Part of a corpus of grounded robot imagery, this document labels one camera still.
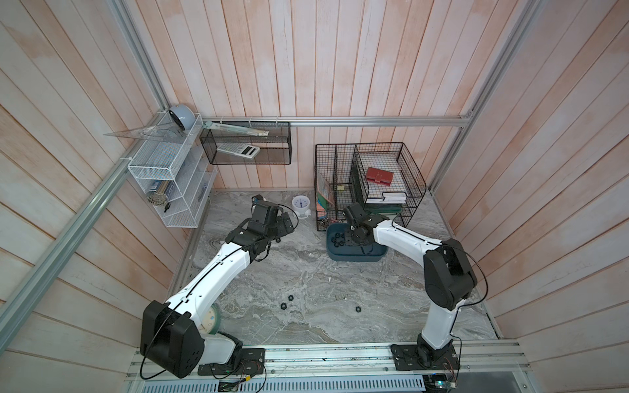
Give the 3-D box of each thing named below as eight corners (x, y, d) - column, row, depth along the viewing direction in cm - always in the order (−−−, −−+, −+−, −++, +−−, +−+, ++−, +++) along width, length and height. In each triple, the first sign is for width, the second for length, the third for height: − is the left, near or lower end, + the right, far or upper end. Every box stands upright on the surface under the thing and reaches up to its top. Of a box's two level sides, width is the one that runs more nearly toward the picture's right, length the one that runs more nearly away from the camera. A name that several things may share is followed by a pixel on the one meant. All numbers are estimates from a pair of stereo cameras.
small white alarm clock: (291, 218, 112) (291, 213, 109) (292, 200, 119) (292, 195, 116) (310, 218, 112) (310, 213, 109) (310, 200, 119) (310, 195, 116)
